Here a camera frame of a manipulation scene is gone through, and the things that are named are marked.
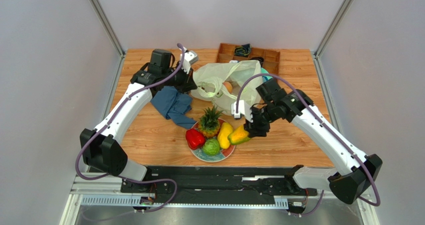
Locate red and teal floral plate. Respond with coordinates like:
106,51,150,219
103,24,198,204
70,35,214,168
189,118,236,163

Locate fake pineapple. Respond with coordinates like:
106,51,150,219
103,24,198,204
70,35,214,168
198,106,222,139

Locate blue cloth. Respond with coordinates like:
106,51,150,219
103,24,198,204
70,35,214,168
151,86,196,129

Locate wooden compartment tray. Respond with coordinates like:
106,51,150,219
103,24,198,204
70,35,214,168
215,43,280,75

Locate dark blue yellow sock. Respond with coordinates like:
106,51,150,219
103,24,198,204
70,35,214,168
233,43,252,57

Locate black sock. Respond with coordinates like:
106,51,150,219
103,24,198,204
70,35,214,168
249,56,264,67

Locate fake green yellow fruit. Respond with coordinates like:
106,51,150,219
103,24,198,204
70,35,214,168
227,125,251,145

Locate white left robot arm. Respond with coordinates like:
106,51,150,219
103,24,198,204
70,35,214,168
76,44,199,183

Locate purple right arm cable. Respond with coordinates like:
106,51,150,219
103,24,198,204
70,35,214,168
235,73,381,218

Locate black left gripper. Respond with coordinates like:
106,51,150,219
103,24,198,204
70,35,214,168
162,63,197,95

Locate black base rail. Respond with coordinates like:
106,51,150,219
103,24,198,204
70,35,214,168
71,165,369,209

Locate pale yellow plastic bag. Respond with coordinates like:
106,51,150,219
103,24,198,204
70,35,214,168
191,60,263,115

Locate fake yellow mango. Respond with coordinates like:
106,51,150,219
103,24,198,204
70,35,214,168
217,122,234,150

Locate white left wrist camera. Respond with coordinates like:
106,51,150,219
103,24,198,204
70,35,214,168
180,50,199,74

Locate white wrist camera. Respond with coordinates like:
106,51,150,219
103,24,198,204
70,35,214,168
231,100,253,122
180,50,199,74

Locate fake orange peach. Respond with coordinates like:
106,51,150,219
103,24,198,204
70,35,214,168
222,81,233,94

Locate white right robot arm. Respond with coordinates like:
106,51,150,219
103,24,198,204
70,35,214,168
231,75,383,206

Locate fake red fruit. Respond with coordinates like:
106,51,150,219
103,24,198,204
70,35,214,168
185,129,206,150

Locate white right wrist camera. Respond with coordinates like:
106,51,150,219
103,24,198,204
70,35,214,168
231,100,253,122

